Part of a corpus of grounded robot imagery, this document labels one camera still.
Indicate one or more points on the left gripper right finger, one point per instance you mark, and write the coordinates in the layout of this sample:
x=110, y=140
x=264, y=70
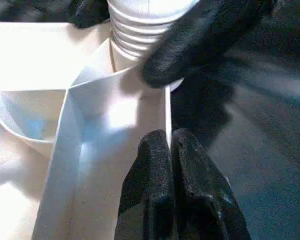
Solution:
x=205, y=195

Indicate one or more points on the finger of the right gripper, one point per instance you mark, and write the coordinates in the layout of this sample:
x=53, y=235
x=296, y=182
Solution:
x=205, y=40
x=90, y=12

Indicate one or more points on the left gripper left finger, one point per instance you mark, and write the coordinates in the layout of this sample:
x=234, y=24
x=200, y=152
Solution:
x=147, y=195

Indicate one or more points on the white plastic table leg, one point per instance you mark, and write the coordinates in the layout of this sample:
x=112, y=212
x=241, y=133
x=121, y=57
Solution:
x=135, y=25

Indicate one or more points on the white plastic table top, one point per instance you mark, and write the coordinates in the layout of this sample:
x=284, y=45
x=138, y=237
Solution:
x=55, y=140

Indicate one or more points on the black plastic mat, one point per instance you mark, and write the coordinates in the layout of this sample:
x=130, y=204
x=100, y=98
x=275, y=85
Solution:
x=260, y=150

